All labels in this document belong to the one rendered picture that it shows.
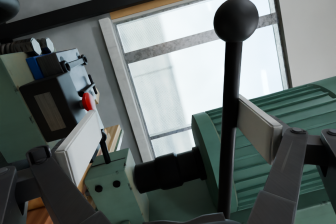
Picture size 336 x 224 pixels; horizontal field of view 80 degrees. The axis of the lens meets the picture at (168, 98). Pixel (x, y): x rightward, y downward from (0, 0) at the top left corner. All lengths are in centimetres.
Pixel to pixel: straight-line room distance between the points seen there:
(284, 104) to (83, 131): 30
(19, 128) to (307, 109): 41
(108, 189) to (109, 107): 139
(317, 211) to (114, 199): 34
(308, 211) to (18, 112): 46
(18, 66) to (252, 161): 34
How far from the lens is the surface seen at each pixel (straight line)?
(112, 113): 174
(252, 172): 33
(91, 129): 18
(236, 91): 18
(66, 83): 29
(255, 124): 17
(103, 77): 171
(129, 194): 38
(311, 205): 44
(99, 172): 37
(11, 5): 40
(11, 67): 31
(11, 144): 34
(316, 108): 38
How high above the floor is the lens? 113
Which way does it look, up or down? 1 degrees down
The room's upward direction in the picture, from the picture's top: 75 degrees clockwise
